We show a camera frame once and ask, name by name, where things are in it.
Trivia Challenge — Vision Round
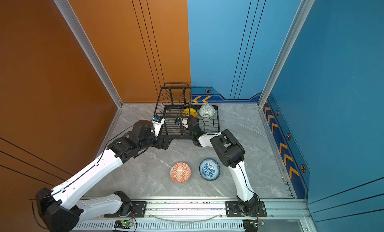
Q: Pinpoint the green circuit board right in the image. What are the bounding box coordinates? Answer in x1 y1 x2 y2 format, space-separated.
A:
243 220 265 232

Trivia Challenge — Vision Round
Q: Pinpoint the black wire dish rack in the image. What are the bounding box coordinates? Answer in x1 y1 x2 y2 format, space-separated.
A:
154 83 220 139

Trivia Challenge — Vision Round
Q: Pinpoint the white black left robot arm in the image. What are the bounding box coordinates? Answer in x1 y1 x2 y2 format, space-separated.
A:
36 116 172 232

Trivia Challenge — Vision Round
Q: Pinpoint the aluminium corner post right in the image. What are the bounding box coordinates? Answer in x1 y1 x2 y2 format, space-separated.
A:
257 0 319 109

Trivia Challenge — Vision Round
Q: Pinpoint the yellow bowl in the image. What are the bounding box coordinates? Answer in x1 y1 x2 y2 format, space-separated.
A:
183 108 198 117

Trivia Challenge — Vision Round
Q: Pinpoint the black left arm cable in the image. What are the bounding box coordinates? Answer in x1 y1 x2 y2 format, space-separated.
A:
29 197 49 230

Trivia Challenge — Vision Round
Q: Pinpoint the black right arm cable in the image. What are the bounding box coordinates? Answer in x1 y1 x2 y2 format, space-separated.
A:
236 162 260 209

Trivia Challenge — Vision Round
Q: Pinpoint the grey-green patterned bowl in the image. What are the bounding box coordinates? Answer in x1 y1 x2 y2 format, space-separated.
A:
199 104 216 118

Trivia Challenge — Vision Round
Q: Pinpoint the aluminium corner post left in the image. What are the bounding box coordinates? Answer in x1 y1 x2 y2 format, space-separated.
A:
48 0 124 109

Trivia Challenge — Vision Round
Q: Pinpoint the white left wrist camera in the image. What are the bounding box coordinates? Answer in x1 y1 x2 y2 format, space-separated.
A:
151 115 165 137

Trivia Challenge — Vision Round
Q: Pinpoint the blue white floral bowl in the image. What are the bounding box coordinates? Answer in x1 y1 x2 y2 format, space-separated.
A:
199 158 221 181

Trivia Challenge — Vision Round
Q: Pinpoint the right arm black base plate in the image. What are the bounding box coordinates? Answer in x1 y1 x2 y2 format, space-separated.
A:
225 201 268 218

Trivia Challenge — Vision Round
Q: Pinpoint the green circuit board left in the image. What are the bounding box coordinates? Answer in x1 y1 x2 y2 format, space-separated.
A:
114 220 134 231

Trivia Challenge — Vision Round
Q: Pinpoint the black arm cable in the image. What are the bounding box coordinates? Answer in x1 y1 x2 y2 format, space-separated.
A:
236 162 260 209
29 197 49 230

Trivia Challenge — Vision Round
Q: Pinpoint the green circuit board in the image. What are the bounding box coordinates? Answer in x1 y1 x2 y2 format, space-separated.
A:
243 220 265 232
114 220 134 231

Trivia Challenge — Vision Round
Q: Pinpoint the aluminium corner post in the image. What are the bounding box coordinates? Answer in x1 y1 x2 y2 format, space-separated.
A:
48 0 124 109
257 0 319 109

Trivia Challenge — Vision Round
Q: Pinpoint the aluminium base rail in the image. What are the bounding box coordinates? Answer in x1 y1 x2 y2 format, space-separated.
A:
72 198 317 232

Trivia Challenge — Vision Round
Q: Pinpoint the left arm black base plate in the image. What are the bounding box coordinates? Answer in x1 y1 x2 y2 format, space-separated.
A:
104 201 147 218

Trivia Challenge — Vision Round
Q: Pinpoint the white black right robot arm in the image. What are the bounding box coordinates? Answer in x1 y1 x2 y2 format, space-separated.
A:
187 116 261 217

